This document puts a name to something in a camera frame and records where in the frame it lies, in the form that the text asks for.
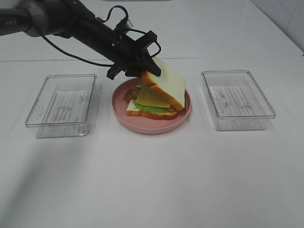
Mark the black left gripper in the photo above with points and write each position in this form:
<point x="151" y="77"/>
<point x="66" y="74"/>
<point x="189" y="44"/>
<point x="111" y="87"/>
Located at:
<point x="132" y="57"/>

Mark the yellow cheese slice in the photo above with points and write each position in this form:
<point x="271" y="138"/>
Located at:
<point x="148" y="97"/>

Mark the pink bacon strip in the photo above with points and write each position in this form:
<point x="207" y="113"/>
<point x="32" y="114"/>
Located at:
<point x="133" y="93"/>

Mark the green lettuce leaf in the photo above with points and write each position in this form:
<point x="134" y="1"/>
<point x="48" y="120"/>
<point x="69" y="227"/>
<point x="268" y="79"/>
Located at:
<point x="150" y="109"/>

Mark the white bread slice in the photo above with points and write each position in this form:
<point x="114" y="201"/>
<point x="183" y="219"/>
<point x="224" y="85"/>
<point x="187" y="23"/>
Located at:
<point x="133" y="111"/>

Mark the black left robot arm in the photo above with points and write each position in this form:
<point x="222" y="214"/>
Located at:
<point x="72" y="19"/>

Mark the pink round plate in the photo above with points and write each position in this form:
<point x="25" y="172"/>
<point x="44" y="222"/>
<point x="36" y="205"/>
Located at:
<point x="143" y="124"/>

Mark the clear left plastic container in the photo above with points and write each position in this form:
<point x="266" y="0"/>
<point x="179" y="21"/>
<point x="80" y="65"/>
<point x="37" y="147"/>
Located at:
<point x="66" y="106"/>

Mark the clear plastic container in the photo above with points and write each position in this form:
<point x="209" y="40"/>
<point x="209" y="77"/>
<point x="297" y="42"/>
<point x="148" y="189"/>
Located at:
<point x="66" y="106"/>
<point x="235" y="100"/>

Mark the clear right plastic container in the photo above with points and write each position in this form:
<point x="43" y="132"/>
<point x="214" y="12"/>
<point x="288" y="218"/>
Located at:
<point x="235" y="100"/>

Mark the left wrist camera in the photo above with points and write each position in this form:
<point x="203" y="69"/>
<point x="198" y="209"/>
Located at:
<point x="124" y="25"/>

